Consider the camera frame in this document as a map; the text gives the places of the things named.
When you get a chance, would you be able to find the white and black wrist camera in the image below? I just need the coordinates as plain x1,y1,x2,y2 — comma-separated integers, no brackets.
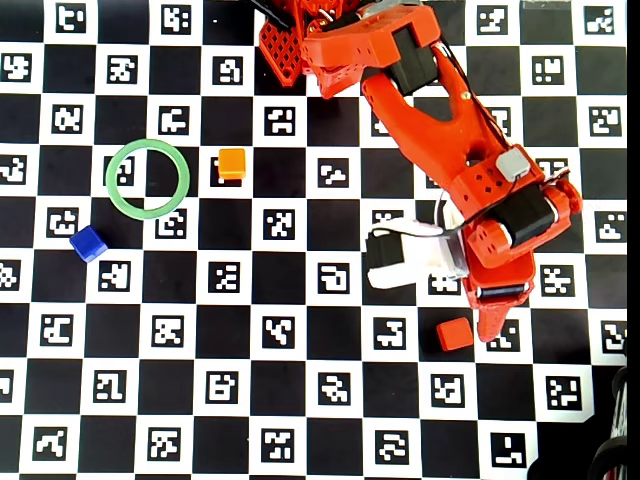
366,216,469,291

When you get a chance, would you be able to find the checkerboard marker mat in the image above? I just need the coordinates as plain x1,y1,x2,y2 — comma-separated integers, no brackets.
0,0,629,480

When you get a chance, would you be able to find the red robot base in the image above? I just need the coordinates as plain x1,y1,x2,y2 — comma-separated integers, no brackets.
257,0,364,100

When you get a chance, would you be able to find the blue cube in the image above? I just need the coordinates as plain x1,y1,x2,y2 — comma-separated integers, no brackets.
68,224,109,264

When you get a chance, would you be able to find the red cube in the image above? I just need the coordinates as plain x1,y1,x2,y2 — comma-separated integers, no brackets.
435,316,475,351

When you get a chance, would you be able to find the thin black camera cable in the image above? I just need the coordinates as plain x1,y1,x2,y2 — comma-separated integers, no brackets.
369,44,571,239

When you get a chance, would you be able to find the black flexible camera stand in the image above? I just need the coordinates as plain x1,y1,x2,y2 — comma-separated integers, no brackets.
589,364,629,480

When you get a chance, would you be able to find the green ring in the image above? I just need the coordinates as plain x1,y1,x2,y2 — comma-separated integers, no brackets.
104,138,192,221

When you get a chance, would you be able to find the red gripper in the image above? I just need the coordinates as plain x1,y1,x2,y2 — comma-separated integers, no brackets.
463,218,538,344

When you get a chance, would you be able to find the orange cube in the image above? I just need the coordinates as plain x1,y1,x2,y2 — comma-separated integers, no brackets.
217,147,248,181

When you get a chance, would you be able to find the small grey square block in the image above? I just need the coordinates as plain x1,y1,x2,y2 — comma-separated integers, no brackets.
494,146,531,184

